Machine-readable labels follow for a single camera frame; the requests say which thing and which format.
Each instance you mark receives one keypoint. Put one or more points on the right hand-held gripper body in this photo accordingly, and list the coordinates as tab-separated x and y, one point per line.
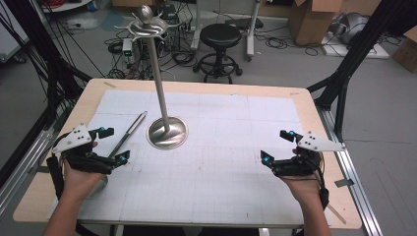
319	142

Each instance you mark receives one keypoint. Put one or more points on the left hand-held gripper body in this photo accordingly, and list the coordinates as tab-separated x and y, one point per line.
77	139

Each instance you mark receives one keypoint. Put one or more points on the silver metal rod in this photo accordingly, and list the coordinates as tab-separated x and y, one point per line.
129	129

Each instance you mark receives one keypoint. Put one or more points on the metal utensil stand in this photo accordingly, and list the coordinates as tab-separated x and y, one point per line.
162	98

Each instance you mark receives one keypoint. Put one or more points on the person's left hand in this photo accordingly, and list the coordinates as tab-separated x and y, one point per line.
80	183

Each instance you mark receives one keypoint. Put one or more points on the person's right hand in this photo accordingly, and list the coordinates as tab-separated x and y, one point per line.
303	188

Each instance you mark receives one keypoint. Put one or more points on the grey tape strip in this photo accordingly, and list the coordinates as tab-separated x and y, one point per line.
344	183

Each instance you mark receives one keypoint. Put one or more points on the beige tape strip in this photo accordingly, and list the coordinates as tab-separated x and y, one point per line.
337	213
109	85

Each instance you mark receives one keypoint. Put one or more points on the white grid mat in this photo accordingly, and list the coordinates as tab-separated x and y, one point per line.
213	164

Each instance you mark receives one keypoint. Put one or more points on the white power unit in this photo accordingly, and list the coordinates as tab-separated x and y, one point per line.
127	49

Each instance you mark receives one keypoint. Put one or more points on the white flat board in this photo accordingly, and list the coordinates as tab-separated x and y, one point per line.
360	50

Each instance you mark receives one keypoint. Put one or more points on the large cardboard box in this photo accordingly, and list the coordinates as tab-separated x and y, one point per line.
311	23

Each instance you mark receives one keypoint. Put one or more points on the black round stool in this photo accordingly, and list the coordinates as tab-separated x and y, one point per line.
219	42

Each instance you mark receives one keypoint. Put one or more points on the grey rounded device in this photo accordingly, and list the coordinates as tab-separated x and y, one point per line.
352	28

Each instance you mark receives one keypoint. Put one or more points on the black flat device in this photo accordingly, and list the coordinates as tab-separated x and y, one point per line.
244	23

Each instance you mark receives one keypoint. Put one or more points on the small cardboard box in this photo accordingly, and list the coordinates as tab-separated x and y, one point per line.
406	52

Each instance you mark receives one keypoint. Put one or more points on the black computer tower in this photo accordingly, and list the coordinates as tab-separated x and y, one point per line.
170	26

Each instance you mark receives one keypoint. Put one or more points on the aluminium rail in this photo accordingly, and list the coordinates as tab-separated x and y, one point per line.
23	170
354	183

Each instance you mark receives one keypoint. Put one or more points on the black metal frame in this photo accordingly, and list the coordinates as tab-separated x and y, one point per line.
354	59
46	55

